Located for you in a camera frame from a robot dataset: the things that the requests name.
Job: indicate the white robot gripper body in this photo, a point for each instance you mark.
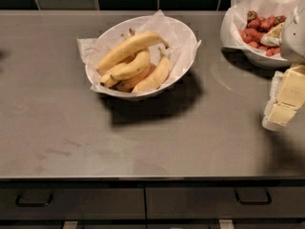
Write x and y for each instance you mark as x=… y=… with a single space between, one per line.
x=294 y=37

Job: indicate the left black drawer handle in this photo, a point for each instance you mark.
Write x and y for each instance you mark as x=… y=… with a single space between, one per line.
x=33 y=198

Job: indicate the pile of red strawberries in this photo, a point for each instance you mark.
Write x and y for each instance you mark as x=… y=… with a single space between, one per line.
x=259 y=29

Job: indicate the right black drawer handle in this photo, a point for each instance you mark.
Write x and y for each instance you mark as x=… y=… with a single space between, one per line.
x=253 y=196

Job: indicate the black drawer handle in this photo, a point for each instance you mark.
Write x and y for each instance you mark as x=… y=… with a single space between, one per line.
x=33 y=198
x=253 y=196

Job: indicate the dark drawer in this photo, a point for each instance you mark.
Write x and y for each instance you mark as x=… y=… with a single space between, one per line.
x=220 y=203
x=83 y=203

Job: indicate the left dark drawer front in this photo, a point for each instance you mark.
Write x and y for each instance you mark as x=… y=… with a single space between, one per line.
x=83 y=203

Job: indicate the white paper liner in strawberry bowl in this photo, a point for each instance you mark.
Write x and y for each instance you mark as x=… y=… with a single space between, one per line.
x=266 y=7

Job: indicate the right dark drawer front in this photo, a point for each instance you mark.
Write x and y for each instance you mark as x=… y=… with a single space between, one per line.
x=220 y=203

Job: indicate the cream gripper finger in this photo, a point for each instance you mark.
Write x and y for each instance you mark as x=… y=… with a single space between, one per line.
x=272 y=38
x=290 y=96

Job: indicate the bottom orange-brown banana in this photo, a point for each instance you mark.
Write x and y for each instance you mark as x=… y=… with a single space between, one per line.
x=129 y=84

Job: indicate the middle curved yellow banana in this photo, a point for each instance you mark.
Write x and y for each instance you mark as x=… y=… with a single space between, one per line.
x=138 y=65

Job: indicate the white paper liner in banana bowl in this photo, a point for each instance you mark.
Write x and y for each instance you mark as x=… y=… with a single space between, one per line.
x=181 y=48

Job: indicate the white strawberry bowl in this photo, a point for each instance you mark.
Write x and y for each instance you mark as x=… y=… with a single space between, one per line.
x=233 y=22

